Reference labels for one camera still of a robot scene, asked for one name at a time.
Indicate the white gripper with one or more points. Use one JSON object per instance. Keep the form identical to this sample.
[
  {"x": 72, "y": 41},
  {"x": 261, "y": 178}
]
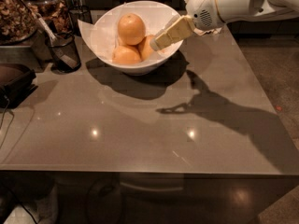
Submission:
[{"x": 202, "y": 6}]

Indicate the orange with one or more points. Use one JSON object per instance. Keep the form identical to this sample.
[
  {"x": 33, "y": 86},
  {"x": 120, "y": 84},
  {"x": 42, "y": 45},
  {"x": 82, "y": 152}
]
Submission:
[
  {"x": 131, "y": 29},
  {"x": 125, "y": 55},
  {"x": 144, "y": 47}
]

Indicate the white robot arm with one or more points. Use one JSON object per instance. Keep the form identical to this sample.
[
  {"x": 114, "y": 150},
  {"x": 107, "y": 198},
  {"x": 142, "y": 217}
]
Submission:
[{"x": 256, "y": 10}]

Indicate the white ceramic bowl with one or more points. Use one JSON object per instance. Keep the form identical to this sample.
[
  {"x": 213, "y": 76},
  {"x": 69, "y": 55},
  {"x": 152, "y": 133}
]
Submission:
[{"x": 153, "y": 61}]

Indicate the white paper bowl liner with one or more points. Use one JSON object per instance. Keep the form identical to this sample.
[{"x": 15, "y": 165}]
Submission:
[{"x": 101, "y": 37}]

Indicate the folded beige napkin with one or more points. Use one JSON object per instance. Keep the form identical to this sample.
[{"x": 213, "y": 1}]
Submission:
[{"x": 203, "y": 32}]

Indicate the small black mesh holder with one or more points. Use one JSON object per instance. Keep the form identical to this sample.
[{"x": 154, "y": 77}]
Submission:
[{"x": 79, "y": 13}]

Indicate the white plastic spoon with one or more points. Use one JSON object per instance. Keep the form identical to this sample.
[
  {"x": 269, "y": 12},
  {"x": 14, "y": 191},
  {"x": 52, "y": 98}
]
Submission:
[{"x": 46, "y": 28}]

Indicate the black mesh cup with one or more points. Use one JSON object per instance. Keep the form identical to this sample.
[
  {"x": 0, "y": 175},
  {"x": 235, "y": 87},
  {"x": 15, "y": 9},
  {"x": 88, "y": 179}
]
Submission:
[{"x": 64, "y": 52}]

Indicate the large glass snack jar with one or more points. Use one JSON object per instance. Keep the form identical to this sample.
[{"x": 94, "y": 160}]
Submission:
[{"x": 16, "y": 22}]

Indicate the dark brown tray device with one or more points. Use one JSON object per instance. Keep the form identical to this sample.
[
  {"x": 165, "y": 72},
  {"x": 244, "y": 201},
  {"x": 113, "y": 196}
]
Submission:
[{"x": 16, "y": 83}]

